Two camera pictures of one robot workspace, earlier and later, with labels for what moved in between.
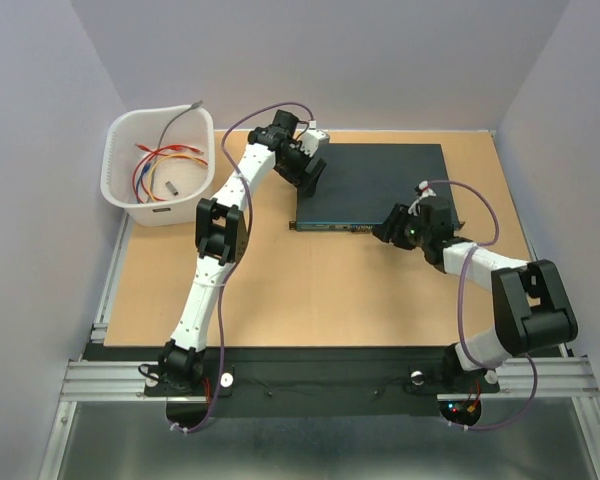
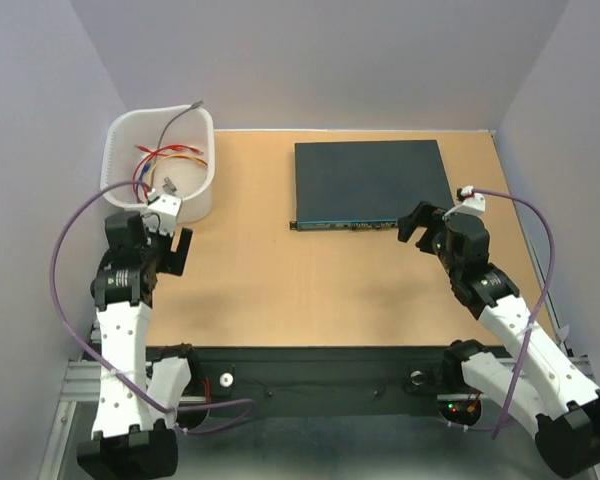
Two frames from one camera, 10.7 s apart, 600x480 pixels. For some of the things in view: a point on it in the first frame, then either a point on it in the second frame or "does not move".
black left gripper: (304, 181) to (172, 262)
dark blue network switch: (355, 185) does not move
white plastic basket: (159, 163) does not move
